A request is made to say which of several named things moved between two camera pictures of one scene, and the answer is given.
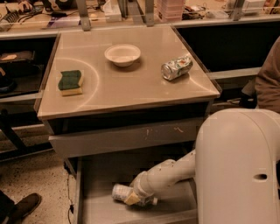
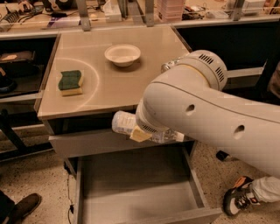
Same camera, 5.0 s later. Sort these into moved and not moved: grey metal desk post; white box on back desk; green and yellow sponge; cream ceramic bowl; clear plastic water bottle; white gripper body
Moved: clear plastic water bottle; white gripper body
Not moved: grey metal desk post; green and yellow sponge; cream ceramic bowl; white box on back desk
